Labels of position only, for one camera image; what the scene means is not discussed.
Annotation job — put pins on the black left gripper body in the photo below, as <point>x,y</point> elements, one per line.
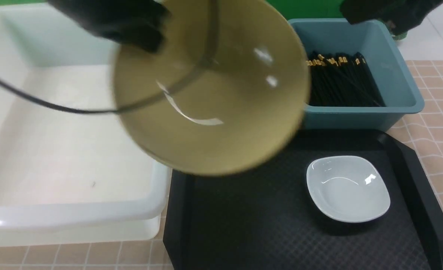
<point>131,22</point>

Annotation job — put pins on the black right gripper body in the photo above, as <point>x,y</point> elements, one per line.
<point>359,11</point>

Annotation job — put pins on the yellow noodle bowl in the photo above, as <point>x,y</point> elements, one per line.
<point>225,92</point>

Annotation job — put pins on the small white square dish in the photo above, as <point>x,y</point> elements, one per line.
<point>347,189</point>

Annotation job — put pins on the blue plastic chopstick bin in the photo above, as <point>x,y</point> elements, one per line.
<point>396,85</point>

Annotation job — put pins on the bundle of black chopsticks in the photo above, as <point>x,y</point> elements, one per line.
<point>342,80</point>

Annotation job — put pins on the large white plastic tub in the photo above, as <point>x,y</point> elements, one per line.
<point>67,178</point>

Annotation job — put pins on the black serving tray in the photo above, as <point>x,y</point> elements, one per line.
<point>264,219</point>

